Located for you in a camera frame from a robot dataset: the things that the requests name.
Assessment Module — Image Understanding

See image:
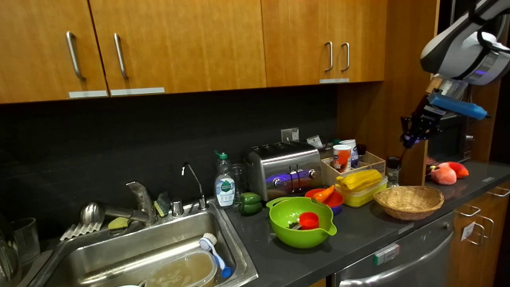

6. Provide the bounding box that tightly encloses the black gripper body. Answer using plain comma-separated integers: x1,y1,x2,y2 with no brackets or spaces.
403,97,446,143

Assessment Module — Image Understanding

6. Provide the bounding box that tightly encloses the wicker basket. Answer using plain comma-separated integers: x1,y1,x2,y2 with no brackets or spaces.
373,183,446,221

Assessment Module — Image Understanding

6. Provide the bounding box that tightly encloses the steel countertop oven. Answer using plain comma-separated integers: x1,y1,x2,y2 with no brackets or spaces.
427,113,480,164

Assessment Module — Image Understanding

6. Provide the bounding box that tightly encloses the black pepper grinder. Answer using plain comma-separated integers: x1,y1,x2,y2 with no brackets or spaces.
386,154,403,186

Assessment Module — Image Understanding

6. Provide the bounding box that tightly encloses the pink plush toy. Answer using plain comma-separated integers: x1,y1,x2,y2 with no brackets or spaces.
429,161,459,186

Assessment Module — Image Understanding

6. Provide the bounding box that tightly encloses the wooden crate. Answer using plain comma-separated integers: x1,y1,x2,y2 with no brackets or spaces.
320,151,387,188

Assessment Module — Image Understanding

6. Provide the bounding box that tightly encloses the red plush toy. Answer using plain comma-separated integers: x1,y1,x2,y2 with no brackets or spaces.
445,159,472,180

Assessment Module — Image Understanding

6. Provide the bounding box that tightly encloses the white canister blue label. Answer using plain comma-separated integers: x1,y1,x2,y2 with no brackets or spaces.
339,137,362,169

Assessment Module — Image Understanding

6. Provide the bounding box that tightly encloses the white canister red label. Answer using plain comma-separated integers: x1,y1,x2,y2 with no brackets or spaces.
331,142,354,173

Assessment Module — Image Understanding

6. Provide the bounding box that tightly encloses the yellow-green plastic container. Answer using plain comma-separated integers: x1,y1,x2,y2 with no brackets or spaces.
339,177,389,209

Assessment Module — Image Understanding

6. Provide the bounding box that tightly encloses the red bowl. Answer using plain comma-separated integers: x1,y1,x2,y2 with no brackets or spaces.
303,186,346,207

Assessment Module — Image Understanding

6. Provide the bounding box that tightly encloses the wooden cabinet door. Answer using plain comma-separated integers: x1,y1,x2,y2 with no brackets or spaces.
0,0,110,105
86,0,268,97
336,0,390,84
258,0,339,87

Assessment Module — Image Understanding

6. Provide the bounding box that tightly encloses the orange toy carrot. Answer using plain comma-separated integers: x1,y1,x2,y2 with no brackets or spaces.
311,185,338,204

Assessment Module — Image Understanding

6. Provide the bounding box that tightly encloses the wooden lower cabinet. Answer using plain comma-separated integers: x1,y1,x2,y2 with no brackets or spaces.
446,180,510,287

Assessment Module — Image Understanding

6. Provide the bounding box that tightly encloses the stainless dishwasher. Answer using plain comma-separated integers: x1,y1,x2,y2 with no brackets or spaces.
325,210,457,287

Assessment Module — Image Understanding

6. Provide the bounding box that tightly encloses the silver toaster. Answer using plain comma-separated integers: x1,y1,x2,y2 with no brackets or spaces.
244,140,323,202

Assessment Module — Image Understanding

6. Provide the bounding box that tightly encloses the red toy vegetable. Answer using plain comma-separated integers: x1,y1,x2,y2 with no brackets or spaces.
288,210,322,231

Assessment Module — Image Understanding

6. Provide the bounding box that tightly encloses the green plastic bowl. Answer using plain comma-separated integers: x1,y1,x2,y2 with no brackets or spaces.
266,196,339,250

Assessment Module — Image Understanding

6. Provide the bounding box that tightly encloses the green toy bell pepper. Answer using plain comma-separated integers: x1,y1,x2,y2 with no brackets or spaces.
237,189,264,217

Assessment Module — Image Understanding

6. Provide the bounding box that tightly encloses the dish soap bottle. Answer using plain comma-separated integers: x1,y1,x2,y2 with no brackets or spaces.
213,150,239,209

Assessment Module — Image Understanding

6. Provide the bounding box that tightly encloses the thin curved water tap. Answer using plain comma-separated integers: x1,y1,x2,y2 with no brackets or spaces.
178,161,209,212

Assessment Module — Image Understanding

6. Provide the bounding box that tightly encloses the blue white dish brush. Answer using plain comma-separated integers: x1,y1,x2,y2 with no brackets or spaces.
198,231,236,280

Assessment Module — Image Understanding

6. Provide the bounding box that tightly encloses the clear plastic tub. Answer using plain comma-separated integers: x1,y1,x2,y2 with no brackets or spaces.
142,248,220,287

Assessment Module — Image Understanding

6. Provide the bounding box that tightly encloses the metal kitchen faucet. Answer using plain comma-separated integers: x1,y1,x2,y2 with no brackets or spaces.
124,180,159,224

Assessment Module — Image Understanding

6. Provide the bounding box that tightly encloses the stainless steel sink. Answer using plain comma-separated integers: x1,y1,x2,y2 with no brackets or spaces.
38,204,261,287

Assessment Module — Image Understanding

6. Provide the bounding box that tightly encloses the yellow green sponge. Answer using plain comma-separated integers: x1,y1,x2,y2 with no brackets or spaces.
107,213,132,231

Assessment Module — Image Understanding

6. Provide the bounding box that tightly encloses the metal utensil rack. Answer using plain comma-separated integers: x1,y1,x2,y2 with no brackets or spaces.
57,220,103,244

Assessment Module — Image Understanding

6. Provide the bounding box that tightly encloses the steel cooking pot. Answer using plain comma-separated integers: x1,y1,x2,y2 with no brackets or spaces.
0,215,43,283

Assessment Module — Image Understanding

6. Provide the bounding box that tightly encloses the metal cabinet handle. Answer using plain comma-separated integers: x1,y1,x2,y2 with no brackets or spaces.
111,32,131,81
339,40,352,73
322,40,336,73
64,30,88,83

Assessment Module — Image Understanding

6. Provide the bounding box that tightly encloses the wall power outlet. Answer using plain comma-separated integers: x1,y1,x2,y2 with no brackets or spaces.
279,126,301,143

